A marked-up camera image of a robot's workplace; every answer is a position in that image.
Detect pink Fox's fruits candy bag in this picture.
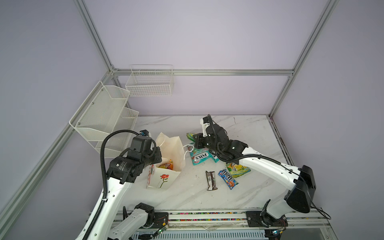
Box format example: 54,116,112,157
158,160,174,171

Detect white flowered paper bag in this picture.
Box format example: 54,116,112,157
147,133,189,191

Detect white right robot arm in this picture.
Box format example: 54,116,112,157
193,124,316,227

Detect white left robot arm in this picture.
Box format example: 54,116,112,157
77,131,162,240

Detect green Fox's Spring Tea bag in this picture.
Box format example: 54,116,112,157
186,133,197,142

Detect teal green Fox's candy bag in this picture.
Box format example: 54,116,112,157
209,150,220,163

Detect green yellow Fox's candy bag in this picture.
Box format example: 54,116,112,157
226,163,251,178

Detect brown chocolate bar wrapper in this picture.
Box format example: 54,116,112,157
206,171,218,191

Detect blue M&M's packet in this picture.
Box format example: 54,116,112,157
218,170,239,190

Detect white mesh two-tier shelf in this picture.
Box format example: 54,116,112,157
69,82,139,153

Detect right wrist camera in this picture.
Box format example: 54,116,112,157
200,117,210,137

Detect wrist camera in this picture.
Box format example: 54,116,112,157
140,130,151,137
200,117,210,137

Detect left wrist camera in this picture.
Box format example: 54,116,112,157
140,130,151,137

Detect black corrugated right cable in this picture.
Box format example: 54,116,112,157
206,113,283,164

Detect black corrugated cable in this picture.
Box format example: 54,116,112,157
206,113,283,164
80,129,142,240

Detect black corrugated left cable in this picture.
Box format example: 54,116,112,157
80,129,142,240

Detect white wire basket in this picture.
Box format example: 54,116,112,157
126,65,174,97

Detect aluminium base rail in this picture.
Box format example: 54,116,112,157
110,206,332,233

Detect aluminium frame post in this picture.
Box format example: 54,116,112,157
74,0,114,72

